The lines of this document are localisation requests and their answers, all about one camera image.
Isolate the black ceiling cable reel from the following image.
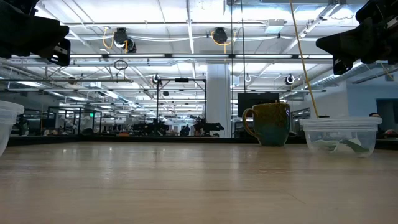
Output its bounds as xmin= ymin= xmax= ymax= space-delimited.
xmin=112 ymin=27 xmax=137 ymax=54
xmin=211 ymin=27 xmax=229 ymax=45

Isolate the green teal ceramic mug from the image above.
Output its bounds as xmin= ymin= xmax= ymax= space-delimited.
xmin=241 ymin=101 xmax=292 ymax=147

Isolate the green sweetener packet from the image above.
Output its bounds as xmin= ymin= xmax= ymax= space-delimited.
xmin=313 ymin=139 xmax=340 ymax=151
xmin=340 ymin=138 xmax=370 ymax=154

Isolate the clear plastic bowl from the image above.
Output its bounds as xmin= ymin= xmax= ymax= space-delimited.
xmin=0 ymin=100 xmax=25 ymax=157
xmin=299 ymin=116 xmax=383 ymax=159

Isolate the black hanging cable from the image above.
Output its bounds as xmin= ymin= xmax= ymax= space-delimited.
xmin=229 ymin=0 xmax=234 ymax=138

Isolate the yellow cable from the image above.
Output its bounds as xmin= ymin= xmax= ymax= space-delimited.
xmin=289 ymin=0 xmax=320 ymax=119

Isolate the black frame rig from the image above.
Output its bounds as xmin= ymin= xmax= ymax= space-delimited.
xmin=155 ymin=77 xmax=208 ymax=126

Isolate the black cable loop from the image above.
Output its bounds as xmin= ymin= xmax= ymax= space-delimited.
xmin=113 ymin=59 xmax=129 ymax=71

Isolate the white square pillar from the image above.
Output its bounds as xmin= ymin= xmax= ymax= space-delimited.
xmin=206 ymin=63 xmax=233 ymax=138

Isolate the long ceiling light strip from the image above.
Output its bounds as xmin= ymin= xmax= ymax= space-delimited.
xmin=70 ymin=53 xmax=333 ymax=60

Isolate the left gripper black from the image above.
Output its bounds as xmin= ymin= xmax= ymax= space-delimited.
xmin=0 ymin=0 xmax=72 ymax=67

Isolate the black framed work cell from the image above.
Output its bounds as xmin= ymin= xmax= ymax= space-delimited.
xmin=46 ymin=106 xmax=103 ymax=136

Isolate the black monitor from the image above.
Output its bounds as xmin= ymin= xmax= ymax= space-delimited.
xmin=237 ymin=92 xmax=280 ymax=118

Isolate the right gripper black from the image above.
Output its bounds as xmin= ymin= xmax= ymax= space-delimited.
xmin=315 ymin=0 xmax=398 ymax=76

